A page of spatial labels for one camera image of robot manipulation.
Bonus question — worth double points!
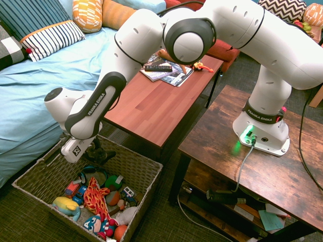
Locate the black remote control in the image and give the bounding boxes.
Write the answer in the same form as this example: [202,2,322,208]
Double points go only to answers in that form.
[143,65,173,73]

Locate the dark blue striped pillow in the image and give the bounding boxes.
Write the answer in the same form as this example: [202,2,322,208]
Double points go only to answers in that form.
[0,0,73,42]

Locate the mustard orange pillow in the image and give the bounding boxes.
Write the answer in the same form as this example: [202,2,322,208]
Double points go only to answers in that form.
[101,0,138,30]

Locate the white paper sheet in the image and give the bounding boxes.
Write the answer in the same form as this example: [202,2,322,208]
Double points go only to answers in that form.
[265,203,288,216]

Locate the white grey plush toy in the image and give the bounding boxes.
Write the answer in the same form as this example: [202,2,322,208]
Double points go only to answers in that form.
[115,206,138,226]

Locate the orange ball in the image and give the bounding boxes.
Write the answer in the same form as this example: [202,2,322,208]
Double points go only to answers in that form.
[113,224,129,242]

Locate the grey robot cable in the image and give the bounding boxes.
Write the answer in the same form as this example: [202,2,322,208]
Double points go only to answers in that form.
[231,137,257,194]

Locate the black gamepad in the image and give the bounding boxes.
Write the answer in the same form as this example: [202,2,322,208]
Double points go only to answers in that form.
[84,146,117,164]

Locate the brown plush ball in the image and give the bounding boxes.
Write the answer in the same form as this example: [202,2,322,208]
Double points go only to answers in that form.
[105,190,122,207]

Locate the white navy striped pillow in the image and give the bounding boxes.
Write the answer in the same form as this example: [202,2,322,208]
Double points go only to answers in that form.
[20,20,86,63]

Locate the orange white patterned pillow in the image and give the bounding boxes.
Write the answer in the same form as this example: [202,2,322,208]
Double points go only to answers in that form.
[302,3,323,27]

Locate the black white checkered pillow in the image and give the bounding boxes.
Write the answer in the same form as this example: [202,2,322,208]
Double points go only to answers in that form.
[0,24,30,71]

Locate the light blue sofa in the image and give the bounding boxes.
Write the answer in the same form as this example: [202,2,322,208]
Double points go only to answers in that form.
[0,0,167,190]

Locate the reddish wood coffee table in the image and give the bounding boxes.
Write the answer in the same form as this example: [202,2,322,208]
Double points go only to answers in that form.
[103,54,224,162]

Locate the white blue toy car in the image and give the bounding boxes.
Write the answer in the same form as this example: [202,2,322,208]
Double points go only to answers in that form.
[120,186,138,207]

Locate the yellow white patterned pillow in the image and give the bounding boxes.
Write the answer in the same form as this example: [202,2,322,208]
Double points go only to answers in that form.
[72,0,104,34]

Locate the light wood furniture piece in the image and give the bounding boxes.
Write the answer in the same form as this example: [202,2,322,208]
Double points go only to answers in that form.
[309,85,323,108]

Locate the rustic brown wood table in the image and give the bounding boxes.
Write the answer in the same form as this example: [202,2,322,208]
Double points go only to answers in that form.
[168,84,323,242]

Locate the orange tufted ottoman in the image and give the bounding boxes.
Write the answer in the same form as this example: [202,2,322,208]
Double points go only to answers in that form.
[205,39,241,74]

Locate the purple cover magazine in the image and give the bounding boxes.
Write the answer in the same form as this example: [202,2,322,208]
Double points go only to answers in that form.
[139,67,180,83]

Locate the green plush ball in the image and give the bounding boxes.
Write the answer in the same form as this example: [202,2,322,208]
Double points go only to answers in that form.
[104,174,124,192]

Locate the flame pattern plush toy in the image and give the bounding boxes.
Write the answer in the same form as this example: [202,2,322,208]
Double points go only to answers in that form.
[83,176,112,220]

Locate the orange armchair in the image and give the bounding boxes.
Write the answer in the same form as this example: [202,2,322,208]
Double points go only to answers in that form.
[165,0,200,7]

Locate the orange toy truck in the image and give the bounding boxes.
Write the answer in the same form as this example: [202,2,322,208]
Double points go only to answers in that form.
[63,180,82,200]

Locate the yellow haired plush doll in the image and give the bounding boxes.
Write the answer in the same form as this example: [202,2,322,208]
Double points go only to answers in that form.
[52,196,82,222]

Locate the white floor cable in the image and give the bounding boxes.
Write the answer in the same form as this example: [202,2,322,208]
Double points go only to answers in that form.
[176,193,235,242]

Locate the Captain America plush doll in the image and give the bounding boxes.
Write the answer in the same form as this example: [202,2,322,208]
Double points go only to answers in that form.
[83,213,120,241]

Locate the teal paper envelope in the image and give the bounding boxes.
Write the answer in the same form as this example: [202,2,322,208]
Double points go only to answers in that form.
[257,209,285,232]

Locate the blue black headphones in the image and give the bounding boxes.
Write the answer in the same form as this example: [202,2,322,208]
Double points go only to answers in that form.
[79,165,109,189]

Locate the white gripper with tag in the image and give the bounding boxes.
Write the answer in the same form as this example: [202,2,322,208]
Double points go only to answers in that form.
[60,137,102,164]

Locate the blue white cover magazine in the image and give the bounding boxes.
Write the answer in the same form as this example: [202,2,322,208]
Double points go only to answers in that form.
[161,66,194,88]

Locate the orange toy vehicle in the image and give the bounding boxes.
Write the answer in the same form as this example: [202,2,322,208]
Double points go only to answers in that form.
[189,60,214,74]

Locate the dark cover magazine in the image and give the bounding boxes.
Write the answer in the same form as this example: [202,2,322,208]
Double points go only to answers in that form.
[147,53,169,68]

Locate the black power brick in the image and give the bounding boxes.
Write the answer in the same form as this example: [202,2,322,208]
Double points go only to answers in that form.
[206,189,247,205]

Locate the grey wicker basket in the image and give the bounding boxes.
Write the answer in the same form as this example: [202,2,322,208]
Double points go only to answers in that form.
[12,135,164,242]

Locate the thick black cable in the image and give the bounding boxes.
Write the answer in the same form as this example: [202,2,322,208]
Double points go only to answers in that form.
[298,88,323,193]

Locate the black white chevron pillow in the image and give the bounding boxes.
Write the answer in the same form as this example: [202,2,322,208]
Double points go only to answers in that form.
[257,0,307,23]

